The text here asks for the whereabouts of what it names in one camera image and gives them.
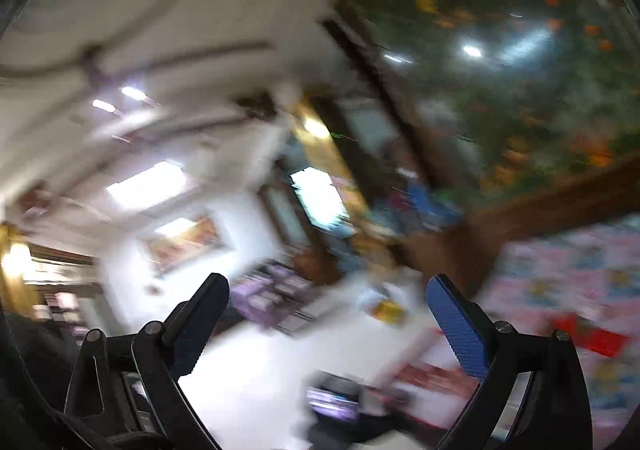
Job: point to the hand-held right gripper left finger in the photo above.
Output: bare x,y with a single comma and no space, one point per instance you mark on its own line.
192,335

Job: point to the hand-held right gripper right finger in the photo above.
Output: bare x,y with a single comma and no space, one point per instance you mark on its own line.
460,325

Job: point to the small red gold-print packet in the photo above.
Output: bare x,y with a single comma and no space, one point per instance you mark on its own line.
595,337

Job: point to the purple snack packet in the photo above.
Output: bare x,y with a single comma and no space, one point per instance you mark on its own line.
332,400

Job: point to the yellow snack packet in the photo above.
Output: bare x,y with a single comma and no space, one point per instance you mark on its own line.
387,311

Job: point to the printed fruit tablecloth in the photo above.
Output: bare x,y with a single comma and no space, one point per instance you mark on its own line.
575,270

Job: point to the floral glass cabinet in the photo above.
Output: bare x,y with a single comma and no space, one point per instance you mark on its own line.
500,79

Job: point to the framed wall picture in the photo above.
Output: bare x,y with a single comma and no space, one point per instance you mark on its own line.
185,242

